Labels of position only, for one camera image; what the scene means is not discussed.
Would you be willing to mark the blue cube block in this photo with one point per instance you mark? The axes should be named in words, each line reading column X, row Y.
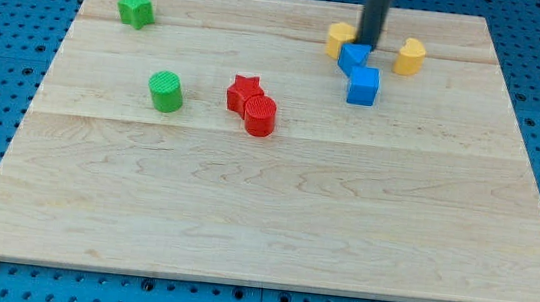
column 363, row 86

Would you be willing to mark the blue triangle block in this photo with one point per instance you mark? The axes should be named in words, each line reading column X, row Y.
column 353, row 55

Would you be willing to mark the light wooden board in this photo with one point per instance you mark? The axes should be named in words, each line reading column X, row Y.
column 425, row 196

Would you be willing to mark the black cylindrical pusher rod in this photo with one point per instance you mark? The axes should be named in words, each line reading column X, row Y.
column 372, row 21

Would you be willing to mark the yellow hexagon block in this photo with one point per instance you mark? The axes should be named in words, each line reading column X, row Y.
column 338, row 35

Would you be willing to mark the green cylinder block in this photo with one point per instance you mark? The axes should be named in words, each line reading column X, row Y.
column 165, row 91

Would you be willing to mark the yellow heart block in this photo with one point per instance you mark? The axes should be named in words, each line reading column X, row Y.
column 410, row 57

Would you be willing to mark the green star block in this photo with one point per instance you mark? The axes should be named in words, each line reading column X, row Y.
column 136, row 13

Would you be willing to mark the red star block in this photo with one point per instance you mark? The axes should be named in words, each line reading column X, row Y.
column 240, row 91

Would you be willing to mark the red cylinder block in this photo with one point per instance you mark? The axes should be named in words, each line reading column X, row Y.
column 260, row 114

